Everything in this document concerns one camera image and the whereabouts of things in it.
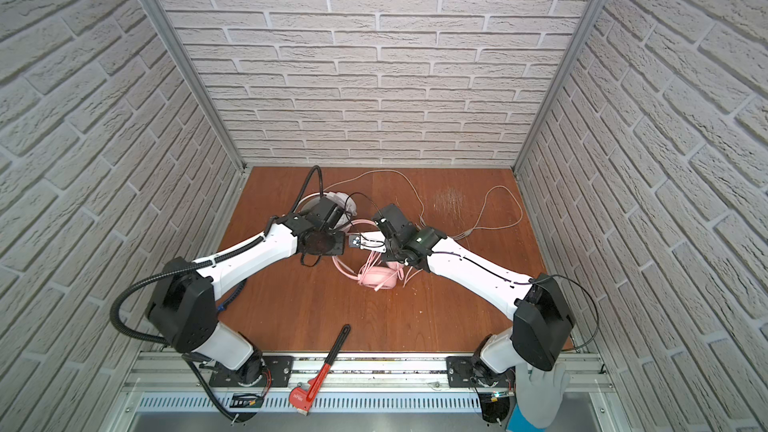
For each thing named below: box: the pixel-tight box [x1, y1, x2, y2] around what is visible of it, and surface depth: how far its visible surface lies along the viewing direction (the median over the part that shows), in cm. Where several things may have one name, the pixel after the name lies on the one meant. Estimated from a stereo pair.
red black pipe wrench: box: [289, 324, 351, 416], surface depth 73 cm
